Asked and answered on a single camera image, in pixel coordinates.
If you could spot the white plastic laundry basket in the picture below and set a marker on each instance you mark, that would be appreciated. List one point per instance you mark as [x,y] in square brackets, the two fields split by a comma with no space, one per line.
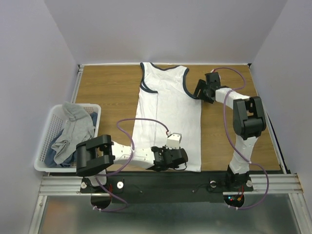
[56,122]

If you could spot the white tank top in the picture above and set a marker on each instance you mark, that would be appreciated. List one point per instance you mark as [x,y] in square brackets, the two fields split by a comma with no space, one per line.
[165,102]

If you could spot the blue garment in basket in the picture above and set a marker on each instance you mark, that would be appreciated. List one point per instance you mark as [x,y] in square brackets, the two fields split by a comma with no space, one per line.
[49,159]

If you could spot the grey tank top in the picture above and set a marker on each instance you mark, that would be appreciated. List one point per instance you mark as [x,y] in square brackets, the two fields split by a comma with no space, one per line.
[80,127]

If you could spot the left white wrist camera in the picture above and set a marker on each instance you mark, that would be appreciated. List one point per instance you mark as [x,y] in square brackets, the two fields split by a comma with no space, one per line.
[173,141]

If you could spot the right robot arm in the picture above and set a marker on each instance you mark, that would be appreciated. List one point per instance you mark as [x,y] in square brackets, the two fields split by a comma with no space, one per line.
[248,123]

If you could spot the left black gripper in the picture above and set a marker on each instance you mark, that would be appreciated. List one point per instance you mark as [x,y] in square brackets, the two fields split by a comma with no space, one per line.
[164,149]

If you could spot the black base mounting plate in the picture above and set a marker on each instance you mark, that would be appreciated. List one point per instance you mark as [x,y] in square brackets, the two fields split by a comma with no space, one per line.
[162,187]

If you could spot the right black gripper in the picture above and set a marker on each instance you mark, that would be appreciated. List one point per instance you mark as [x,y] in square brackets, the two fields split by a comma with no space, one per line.
[203,88]

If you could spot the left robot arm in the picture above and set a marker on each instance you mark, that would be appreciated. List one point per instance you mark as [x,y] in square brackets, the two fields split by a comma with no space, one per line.
[96,155]

